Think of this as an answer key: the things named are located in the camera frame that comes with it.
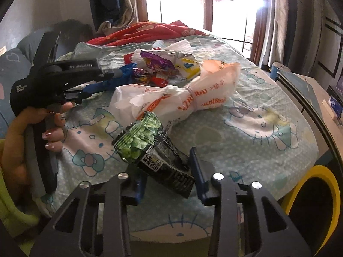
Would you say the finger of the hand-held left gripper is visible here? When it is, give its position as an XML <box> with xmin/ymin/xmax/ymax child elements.
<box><xmin>64</xmin><ymin>82</ymin><xmax>118</xmax><ymax>98</ymax></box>
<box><xmin>100</xmin><ymin>64</ymin><xmax>136</xmax><ymax>79</ymax></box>

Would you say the red candy wrapper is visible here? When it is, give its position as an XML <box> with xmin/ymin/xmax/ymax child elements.
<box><xmin>135</xmin><ymin>75</ymin><xmax>169</xmax><ymax>87</ymax></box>

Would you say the purple snack wrapper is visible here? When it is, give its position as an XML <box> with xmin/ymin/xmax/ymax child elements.
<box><xmin>132</xmin><ymin>49</ymin><xmax>179</xmax><ymax>78</ymax></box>

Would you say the yellow round stool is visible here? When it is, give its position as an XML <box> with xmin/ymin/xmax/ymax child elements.
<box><xmin>280</xmin><ymin>165</ymin><xmax>341</xmax><ymax>247</ymax></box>

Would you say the red blanket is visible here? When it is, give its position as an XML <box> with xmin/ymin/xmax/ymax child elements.
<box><xmin>87</xmin><ymin>21</ymin><xmax>212</xmax><ymax>49</ymax></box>

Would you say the grey heart print pillow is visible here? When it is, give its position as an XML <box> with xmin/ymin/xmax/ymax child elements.
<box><xmin>0</xmin><ymin>28</ymin><xmax>54</xmax><ymax>140</ymax></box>

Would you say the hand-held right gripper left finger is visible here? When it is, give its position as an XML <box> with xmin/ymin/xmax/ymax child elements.
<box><xmin>29</xmin><ymin>170</ymin><xmax>147</xmax><ymax>257</ymax></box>

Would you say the blue white box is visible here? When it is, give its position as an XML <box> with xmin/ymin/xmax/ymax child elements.
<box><xmin>327</xmin><ymin>96</ymin><xmax>343</xmax><ymax>113</ymax></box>

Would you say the window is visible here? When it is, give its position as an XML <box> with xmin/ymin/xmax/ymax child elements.
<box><xmin>142</xmin><ymin>0</ymin><xmax>271</xmax><ymax>57</ymax></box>

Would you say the green snack packet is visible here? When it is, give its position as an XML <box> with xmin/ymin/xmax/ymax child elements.
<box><xmin>112</xmin><ymin>111</ymin><xmax>196</xmax><ymax>199</ymax></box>

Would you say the dark blue hanging garment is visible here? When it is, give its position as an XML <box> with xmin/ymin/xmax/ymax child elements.
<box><xmin>88</xmin><ymin>0</ymin><xmax>121</xmax><ymax>33</ymax></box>

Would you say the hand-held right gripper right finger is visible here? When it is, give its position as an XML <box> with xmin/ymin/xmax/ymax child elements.
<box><xmin>188</xmin><ymin>147</ymin><xmax>313</xmax><ymax>257</ymax></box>

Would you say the beige curtain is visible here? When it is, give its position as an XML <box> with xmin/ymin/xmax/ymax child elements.
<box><xmin>257</xmin><ymin>0</ymin><xmax>298</xmax><ymax>67</ymax></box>

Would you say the blue tape roll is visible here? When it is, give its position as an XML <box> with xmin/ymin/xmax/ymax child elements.
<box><xmin>269</xmin><ymin>61</ymin><xmax>288</xmax><ymax>82</ymax></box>

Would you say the person's left hand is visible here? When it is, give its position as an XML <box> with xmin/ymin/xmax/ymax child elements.
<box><xmin>0</xmin><ymin>102</ymin><xmax>73</xmax><ymax>193</ymax></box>

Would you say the white plastic bag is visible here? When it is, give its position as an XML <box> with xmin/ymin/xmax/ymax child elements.
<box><xmin>109</xmin><ymin>59</ymin><xmax>242</xmax><ymax>131</ymax></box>

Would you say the printed bed sheet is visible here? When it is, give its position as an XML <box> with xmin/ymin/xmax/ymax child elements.
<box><xmin>35</xmin><ymin>36</ymin><xmax>319</xmax><ymax>247</ymax></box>

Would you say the dark fuzzy cloth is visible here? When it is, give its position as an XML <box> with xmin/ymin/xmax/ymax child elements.
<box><xmin>51</xmin><ymin>19</ymin><xmax>94</xmax><ymax>51</ymax></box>

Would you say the yellow white packet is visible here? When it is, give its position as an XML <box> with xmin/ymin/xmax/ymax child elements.
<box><xmin>171</xmin><ymin>52</ymin><xmax>201</xmax><ymax>79</ymax></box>

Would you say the white pleated paper wrapper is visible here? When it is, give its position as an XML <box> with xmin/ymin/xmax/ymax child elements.
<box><xmin>161</xmin><ymin>40</ymin><xmax>195</xmax><ymax>55</ymax></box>

